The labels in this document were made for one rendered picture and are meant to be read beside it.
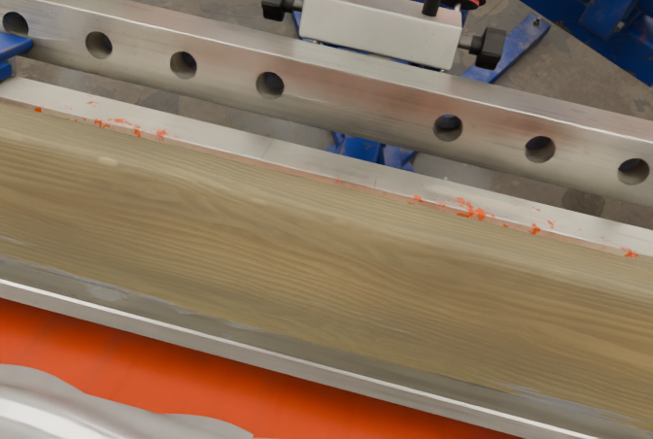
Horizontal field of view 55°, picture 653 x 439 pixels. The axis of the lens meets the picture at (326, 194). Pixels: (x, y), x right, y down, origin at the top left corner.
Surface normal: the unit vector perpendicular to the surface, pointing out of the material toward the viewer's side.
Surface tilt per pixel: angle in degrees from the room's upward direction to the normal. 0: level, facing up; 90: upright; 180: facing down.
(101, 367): 32
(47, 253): 56
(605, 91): 0
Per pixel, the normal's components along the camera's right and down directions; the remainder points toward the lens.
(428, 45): -0.18, 0.47
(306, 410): 0.18, -0.85
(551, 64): 0.06, -0.47
